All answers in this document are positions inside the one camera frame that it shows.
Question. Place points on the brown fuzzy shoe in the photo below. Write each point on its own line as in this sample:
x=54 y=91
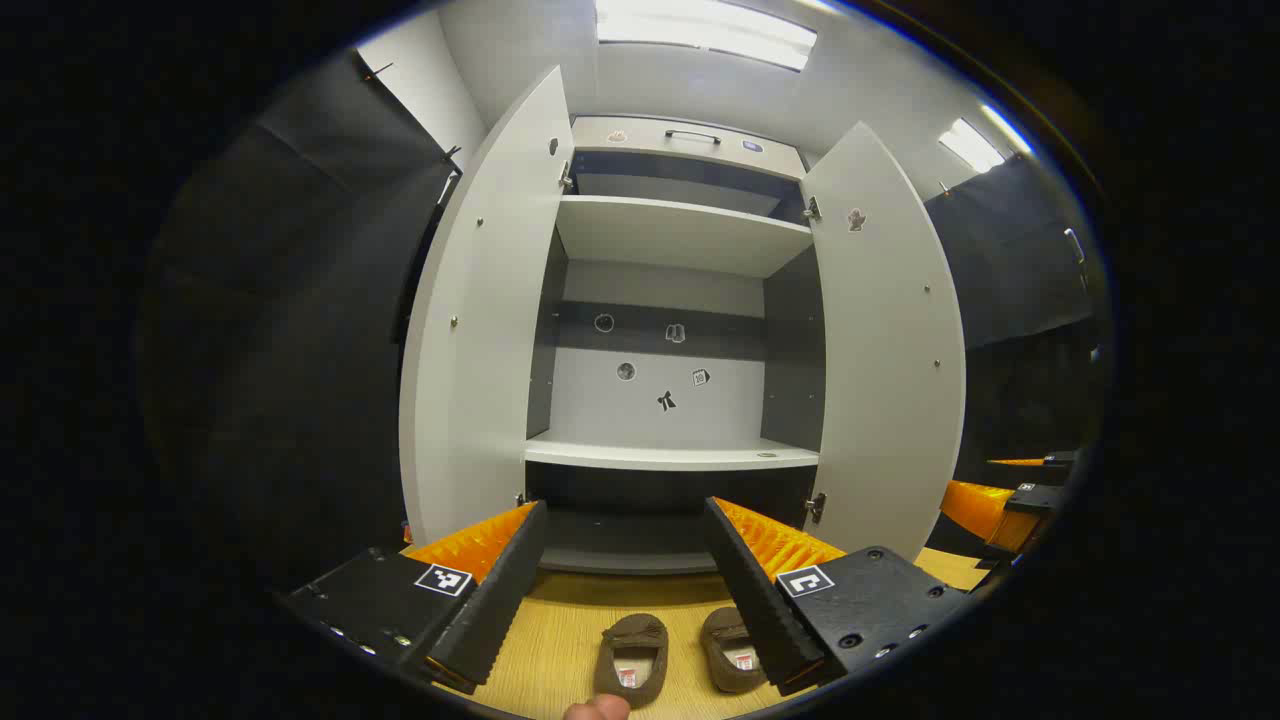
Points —
x=725 y=635
x=632 y=640

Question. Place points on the white shoe cabinet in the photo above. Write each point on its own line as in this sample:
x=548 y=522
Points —
x=660 y=230

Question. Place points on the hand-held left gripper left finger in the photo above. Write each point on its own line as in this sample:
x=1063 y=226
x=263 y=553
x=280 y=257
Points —
x=500 y=600

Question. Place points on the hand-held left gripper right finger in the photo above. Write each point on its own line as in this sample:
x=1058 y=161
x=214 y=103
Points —
x=760 y=600

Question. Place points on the white cabinet drawer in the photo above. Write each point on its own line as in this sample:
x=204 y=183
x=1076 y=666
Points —
x=640 y=150

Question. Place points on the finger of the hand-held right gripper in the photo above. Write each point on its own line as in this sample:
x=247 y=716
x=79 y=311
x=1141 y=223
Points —
x=975 y=505
x=1055 y=459

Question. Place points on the white shoe cabinet door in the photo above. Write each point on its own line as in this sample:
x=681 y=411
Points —
x=890 y=380
x=480 y=350

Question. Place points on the ceiling light panel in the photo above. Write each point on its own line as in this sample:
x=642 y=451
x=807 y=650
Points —
x=970 y=145
x=700 y=30

